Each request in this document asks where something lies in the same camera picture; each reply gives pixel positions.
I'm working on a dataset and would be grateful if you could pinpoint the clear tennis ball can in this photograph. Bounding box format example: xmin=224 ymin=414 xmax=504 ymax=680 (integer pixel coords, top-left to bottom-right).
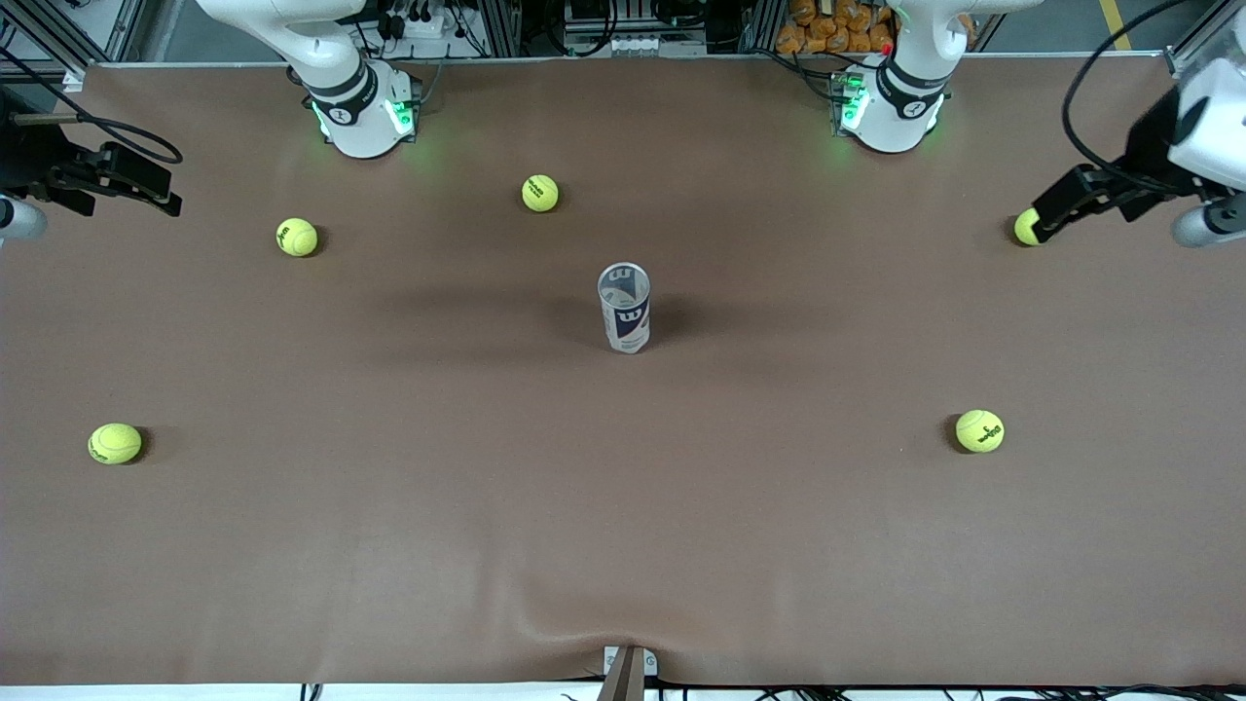
xmin=597 ymin=261 xmax=652 ymax=355

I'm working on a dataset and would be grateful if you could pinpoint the orange packets pile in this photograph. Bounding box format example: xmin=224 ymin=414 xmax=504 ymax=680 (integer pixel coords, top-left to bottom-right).
xmin=776 ymin=0 xmax=897 ymax=55

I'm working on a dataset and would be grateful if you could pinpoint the white power strip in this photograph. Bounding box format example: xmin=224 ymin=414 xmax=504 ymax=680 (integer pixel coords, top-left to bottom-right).
xmin=387 ymin=8 xmax=458 ymax=40

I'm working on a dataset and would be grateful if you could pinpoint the grey control box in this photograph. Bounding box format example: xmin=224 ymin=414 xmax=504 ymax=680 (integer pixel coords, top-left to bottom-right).
xmin=563 ymin=0 xmax=709 ymax=57

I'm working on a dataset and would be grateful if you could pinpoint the brown table mat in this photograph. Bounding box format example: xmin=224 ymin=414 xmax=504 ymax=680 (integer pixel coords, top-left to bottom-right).
xmin=0 ymin=54 xmax=1246 ymax=687

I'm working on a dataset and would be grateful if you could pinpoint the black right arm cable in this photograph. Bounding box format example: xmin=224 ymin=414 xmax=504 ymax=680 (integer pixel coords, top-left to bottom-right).
xmin=0 ymin=44 xmax=184 ymax=166

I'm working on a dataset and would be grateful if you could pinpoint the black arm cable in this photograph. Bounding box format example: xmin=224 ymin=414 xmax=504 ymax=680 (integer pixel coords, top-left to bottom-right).
xmin=0 ymin=44 xmax=184 ymax=166
xmin=1061 ymin=0 xmax=1193 ymax=191

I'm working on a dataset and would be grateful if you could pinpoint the aluminium frame profile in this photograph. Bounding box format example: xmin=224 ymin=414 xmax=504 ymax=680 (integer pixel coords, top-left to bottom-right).
xmin=0 ymin=0 xmax=147 ymax=84
xmin=1168 ymin=0 xmax=1246 ymax=79

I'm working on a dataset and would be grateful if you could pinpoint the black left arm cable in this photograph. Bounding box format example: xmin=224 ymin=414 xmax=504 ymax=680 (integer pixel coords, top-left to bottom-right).
xmin=1061 ymin=0 xmax=1193 ymax=191

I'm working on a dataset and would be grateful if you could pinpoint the aluminium frame post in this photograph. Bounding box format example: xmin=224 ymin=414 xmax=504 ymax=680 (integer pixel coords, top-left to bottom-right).
xmin=740 ymin=0 xmax=780 ymax=55
xmin=482 ymin=0 xmax=527 ymax=57

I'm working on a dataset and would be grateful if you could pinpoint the metal table clamp bracket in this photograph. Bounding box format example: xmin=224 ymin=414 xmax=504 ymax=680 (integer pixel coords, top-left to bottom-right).
xmin=602 ymin=645 xmax=659 ymax=701

